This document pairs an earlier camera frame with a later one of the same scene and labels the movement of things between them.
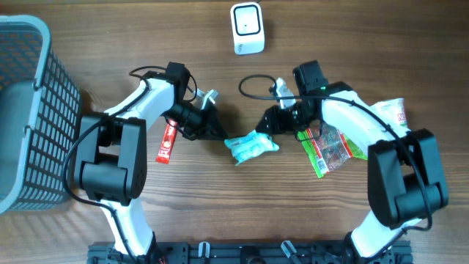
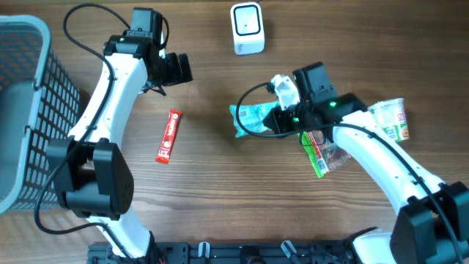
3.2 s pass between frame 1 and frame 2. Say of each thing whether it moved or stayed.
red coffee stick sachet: stayed
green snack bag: stayed
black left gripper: moved
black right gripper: stayed
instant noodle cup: stayed
